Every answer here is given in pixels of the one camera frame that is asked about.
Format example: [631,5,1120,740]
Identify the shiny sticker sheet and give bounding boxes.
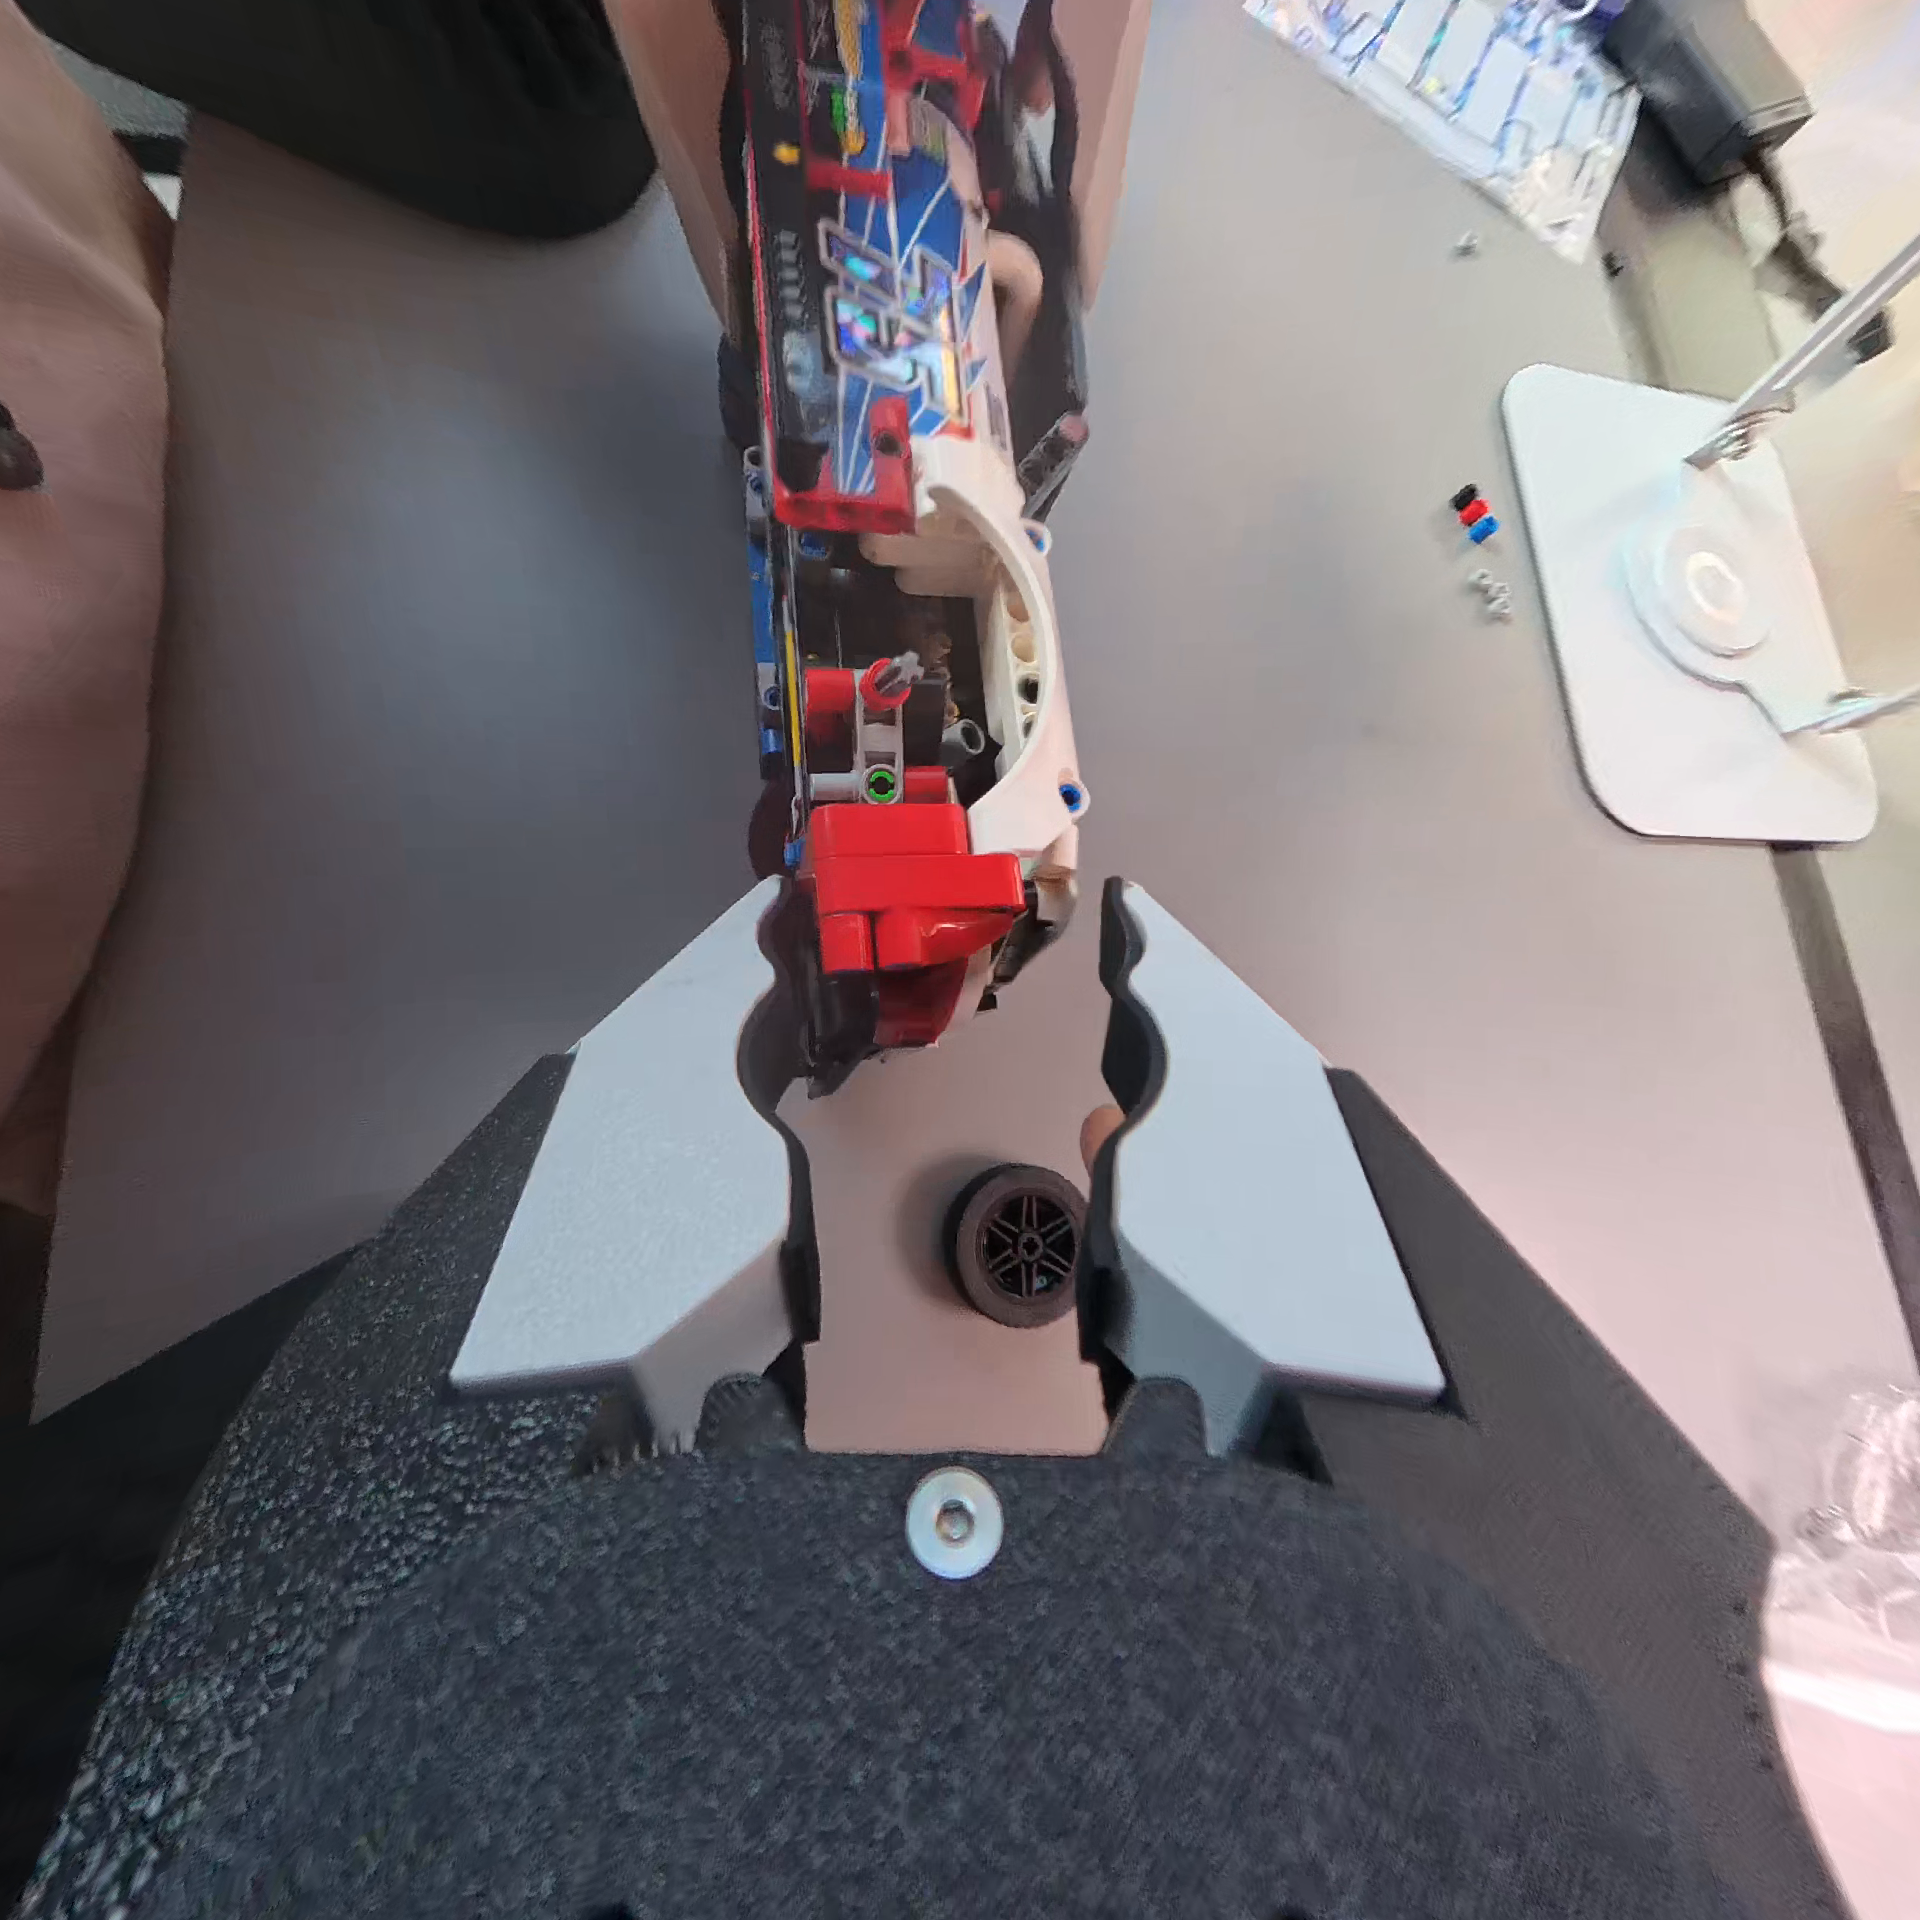
[1240,0,1648,267]

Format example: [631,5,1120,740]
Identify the person's left hand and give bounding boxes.
[984,225,1048,368]

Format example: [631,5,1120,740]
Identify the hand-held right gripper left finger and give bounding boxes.
[450,877,825,1394]

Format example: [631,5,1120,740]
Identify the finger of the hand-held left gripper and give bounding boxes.
[599,0,752,354]
[1042,0,1157,429]

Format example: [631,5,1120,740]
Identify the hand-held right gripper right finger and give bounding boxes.
[1079,877,1451,1408]

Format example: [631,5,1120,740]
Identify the grey desk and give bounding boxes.
[31,0,1920,1517]

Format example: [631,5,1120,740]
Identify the brick-built toy race car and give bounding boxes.
[719,0,1093,1100]

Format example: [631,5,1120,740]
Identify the black power adapter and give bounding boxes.
[1593,0,1820,186]

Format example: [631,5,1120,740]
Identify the clear plastic bag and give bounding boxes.
[1756,1377,1920,1743]

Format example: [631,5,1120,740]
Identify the black toy car wheel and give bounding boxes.
[943,1162,1093,1330]

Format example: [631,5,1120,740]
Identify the person's beige trousers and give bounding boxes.
[0,0,179,1209]

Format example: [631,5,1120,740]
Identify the black cable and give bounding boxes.
[1746,159,1853,325]

